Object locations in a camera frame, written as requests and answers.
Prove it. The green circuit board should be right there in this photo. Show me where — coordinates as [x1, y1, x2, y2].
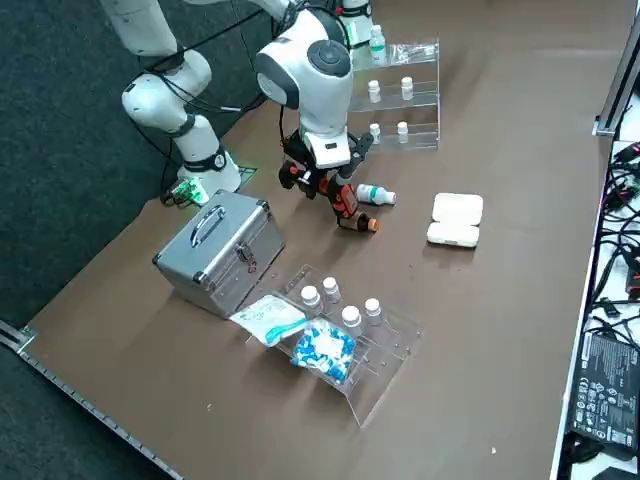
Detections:
[169, 179, 209, 207]

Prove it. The black red plug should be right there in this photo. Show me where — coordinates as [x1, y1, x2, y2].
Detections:
[623, 259, 640, 297]

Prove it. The white packet with teal strip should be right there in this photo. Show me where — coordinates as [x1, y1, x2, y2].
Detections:
[228, 293, 307, 347]

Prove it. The aluminium table edge rail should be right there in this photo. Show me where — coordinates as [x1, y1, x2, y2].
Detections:
[0, 319, 184, 480]

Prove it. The clear bag of swabs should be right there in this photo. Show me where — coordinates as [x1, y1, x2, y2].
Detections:
[392, 42, 437, 65]

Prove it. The brown medicine bottle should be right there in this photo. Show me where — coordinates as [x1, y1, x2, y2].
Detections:
[338, 212, 380, 234]

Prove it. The open white pill box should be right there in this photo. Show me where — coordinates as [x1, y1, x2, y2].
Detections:
[426, 192, 485, 250]

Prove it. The aluminium profile post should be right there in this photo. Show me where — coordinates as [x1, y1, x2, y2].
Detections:
[593, 29, 640, 137]

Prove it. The white medicine bottle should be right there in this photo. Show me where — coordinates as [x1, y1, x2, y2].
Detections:
[355, 183, 398, 206]

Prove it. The large white-capped clear bottle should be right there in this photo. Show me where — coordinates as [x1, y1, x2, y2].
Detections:
[299, 285, 322, 314]
[340, 304, 363, 334]

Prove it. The black power adapter with labels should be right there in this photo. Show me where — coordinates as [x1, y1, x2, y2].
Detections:
[567, 332, 640, 447]

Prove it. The blue white capsule packet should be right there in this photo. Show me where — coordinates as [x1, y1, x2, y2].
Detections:
[289, 319, 360, 386]

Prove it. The clear acrylic stepped shelf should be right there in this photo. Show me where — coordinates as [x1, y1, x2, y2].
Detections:
[229, 263, 425, 430]
[344, 37, 441, 151]

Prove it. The silver aluminium case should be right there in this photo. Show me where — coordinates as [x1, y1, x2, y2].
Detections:
[152, 189, 287, 320]

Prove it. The tall bottle with green label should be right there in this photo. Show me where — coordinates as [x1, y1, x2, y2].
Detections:
[368, 24, 389, 67]

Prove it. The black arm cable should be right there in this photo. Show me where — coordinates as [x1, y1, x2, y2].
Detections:
[134, 0, 301, 201]

